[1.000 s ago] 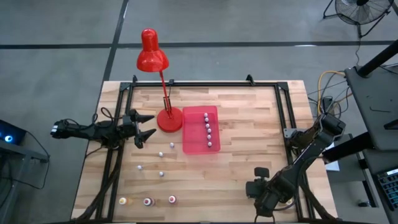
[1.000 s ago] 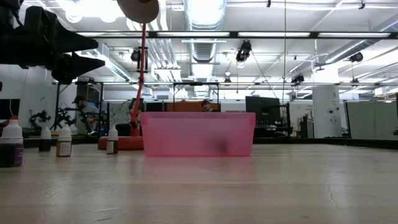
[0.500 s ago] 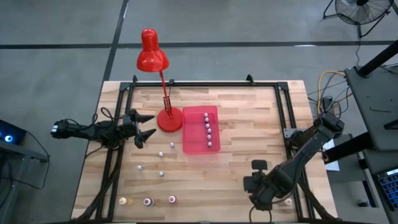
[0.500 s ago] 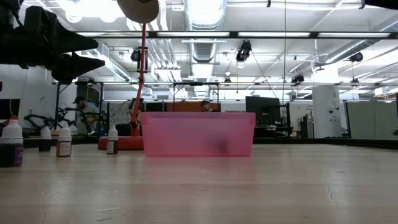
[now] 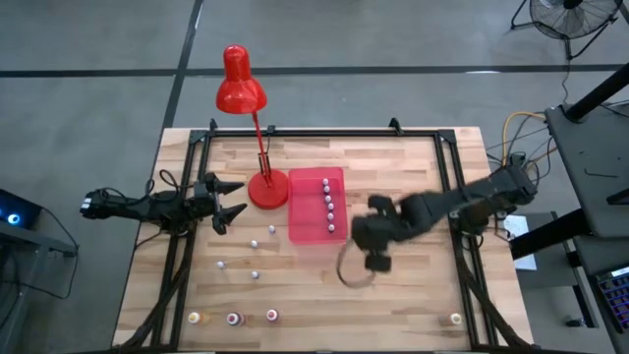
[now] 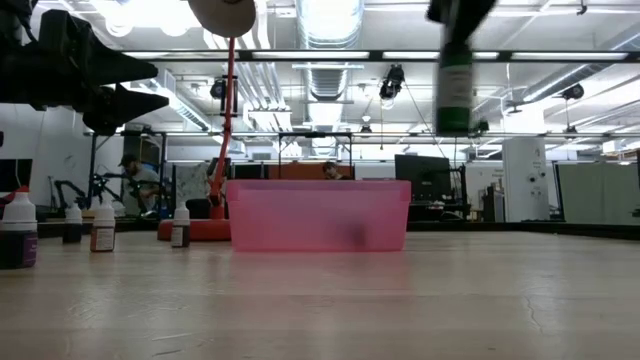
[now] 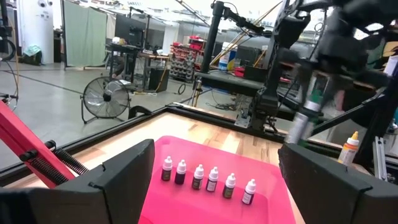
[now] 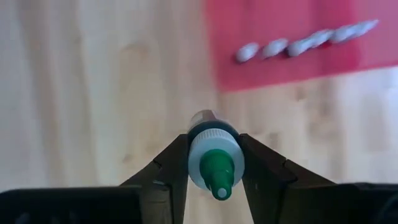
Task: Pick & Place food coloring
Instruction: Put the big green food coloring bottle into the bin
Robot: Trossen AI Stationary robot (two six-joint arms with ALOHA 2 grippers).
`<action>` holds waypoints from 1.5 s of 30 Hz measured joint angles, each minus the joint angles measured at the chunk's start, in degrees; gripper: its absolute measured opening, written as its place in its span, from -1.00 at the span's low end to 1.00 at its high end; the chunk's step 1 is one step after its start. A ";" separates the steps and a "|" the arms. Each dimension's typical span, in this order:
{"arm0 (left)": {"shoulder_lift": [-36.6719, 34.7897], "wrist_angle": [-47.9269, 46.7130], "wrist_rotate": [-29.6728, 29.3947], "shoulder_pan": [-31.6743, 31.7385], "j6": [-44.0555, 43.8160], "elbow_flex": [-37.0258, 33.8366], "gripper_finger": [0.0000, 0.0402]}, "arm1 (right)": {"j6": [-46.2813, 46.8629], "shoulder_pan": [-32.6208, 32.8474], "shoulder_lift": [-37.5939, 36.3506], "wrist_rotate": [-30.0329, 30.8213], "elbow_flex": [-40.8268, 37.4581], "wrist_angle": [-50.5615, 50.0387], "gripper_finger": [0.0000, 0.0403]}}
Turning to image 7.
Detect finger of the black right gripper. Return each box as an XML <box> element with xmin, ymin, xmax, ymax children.
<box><xmin>295</xmin><ymin>60</ymin><xmax>318</xmax><ymax>105</ymax></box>
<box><xmin>320</xmin><ymin>73</ymin><xmax>346</xmax><ymax>106</ymax></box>

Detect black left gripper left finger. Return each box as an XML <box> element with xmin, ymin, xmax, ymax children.
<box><xmin>0</xmin><ymin>139</ymin><xmax>155</xmax><ymax>224</ymax></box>

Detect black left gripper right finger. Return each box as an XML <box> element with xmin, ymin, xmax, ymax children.
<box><xmin>278</xmin><ymin>142</ymin><xmax>398</xmax><ymax>224</ymax></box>

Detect large green-capped colouring bottle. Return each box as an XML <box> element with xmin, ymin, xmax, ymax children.
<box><xmin>285</xmin><ymin>89</ymin><xmax>325</xmax><ymax>147</ymax></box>

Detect large yellow-capped colouring bottle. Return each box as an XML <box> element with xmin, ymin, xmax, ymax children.
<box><xmin>337</xmin><ymin>131</ymin><xmax>360</xmax><ymax>166</ymax></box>

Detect small white-capped colouring bottle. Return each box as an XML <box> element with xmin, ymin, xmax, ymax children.
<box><xmin>160</xmin><ymin>156</ymin><xmax>174</xmax><ymax>182</ymax></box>
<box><xmin>205</xmin><ymin>166</ymin><xmax>220</xmax><ymax>193</ymax></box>
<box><xmin>191</xmin><ymin>164</ymin><xmax>205</xmax><ymax>190</ymax></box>
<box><xmin>174</xmin><ymin>159</ymin><xmax>187</xmax><ymax>185</ymax></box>
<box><xmin>222</xmin><ymin>172</ymin><xmax>236</xmax><ymax>200</ymax></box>
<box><xmin>241</xmin><ymin>179</ymin><xmax>257</xmax><ymax>205</ymax></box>

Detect silver aluminium extrusion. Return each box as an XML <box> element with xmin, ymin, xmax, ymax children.
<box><xmin>372</xmin><ymin>136</ymin><xmax>390</xmax><ymax>182</ymax></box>

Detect grey side table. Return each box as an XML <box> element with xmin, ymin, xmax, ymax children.
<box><xmin>193</xmin><ymin>70</ymin><xmax>268</xmax><ymax>98</ymax></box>

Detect pink translucent plastic bin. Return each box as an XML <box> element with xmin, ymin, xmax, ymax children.
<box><xmin>138</xmin><ymin>135</ymin><xmax>297</xmax><ymax>224</ymax></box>

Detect black floor fan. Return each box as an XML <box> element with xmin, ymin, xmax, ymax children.
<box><xmin>80</xmin><ymin>76</ymin><xmax>131</xmax><ymax>125</ymax></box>

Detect black pole stand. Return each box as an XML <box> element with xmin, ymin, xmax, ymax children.
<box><xmin>200</xmin><ymin>0</ymin><xmax>268</xmax><ymax>74</ymax></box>

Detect red desk lamp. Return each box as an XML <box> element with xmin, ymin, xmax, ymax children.
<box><xmin>0</xmin><ymin>100</ymin><xmax>90</xmax><ymax>190</ymax></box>

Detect red parts shelf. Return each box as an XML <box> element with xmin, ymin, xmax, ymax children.
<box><xmin>170</xmin><ymin>37</ymin><xmax>208</xmax><ymax>82</ymax></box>

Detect black box under desk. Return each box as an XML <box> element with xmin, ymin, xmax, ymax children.
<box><xmin>148</xmin><ymin>67</ymin><xmax>170</xmax><ymax>93</ymax></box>

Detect dark work desk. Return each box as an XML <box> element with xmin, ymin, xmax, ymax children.
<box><xmin>105</xmin><ymin>42</ymin><xmax>171</xmax><ymax>91</ymax></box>

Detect green partition screen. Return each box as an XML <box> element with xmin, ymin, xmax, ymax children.
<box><xmin>62</xmin><ymin>0</ymin><xmax>108</xmax><ymax>68</ymax></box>

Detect teal bag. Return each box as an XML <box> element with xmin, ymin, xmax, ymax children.
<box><xmin>22</xmin><ymin>45</ymin><xmax>43</xmax><ymax>66</ymax></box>

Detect black monitor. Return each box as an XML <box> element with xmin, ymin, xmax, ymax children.
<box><xmin>114</xmin><ymin>14</ymin><xmax>147</xmax><ymax>48</ymax></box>

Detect white square column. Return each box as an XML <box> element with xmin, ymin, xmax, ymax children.
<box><xmin>17</xmin><ymin>0</ymin><xmax>55</xmax><ymax>65</ymax></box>

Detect black aluminium table frame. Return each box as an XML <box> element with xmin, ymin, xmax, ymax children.
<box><xmin>0</xmin><ymin>102</ymin><xmax>398</xmax><ymax>187</ymax></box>

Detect black frame clamp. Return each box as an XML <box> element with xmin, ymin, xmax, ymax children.
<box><xmin>127</xmin><ymin>105</ymin><xmax>154</xmax><ymax>121</ymax></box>

